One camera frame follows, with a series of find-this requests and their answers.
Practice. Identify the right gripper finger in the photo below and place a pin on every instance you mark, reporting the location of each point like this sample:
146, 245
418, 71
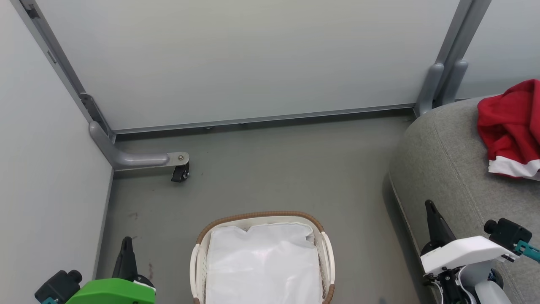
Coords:
438, 230

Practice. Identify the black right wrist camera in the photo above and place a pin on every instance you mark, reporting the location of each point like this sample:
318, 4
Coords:
508, 234

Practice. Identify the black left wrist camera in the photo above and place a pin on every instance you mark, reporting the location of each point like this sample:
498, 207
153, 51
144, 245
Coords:
57, 287

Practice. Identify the white basket with brown rim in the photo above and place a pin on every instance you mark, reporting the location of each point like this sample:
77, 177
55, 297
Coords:
327, 257

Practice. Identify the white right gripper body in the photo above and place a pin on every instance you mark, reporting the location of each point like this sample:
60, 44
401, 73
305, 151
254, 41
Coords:
460, 253

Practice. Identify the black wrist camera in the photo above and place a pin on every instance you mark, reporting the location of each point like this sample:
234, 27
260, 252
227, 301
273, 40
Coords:
57, 287
508, 234

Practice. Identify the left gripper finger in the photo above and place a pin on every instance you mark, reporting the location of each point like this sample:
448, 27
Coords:
126, 261

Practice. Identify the grey partition bottom rail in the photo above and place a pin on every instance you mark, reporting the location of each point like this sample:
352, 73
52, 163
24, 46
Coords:
253, 119

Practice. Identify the grey partition support foot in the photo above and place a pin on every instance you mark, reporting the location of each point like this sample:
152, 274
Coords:
139, 160
430, 88
457, 80

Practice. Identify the black caster wheel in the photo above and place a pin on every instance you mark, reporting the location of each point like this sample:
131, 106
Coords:
180, 173

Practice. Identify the red garment with white trim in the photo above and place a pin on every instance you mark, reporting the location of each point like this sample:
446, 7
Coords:
510, 122

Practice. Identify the white cloth basket liner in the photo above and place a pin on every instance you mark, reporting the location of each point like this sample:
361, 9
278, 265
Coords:
261, 266

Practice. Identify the grey fabric sofa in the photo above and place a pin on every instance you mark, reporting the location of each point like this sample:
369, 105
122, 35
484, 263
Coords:
447, 169

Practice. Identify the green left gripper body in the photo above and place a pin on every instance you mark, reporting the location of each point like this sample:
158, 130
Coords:
114, 291

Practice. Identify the grey partition frame post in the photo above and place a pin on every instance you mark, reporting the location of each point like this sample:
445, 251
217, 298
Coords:
462, 33
52, 59

